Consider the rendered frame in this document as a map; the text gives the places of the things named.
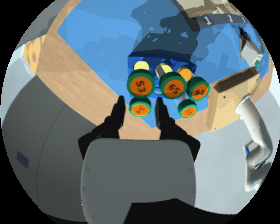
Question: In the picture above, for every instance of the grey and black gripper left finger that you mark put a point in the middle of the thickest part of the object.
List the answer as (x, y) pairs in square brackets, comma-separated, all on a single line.
[(107, 129)]

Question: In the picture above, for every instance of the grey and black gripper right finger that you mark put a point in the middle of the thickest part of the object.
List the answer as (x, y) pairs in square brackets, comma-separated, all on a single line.
[(171, 130)]

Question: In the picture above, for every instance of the blue bench mat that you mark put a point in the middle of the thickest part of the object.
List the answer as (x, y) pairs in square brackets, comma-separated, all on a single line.
[(104, 32)]

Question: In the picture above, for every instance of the blue tube rack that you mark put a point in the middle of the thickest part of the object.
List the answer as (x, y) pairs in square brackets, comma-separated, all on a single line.
[(153, 62)]

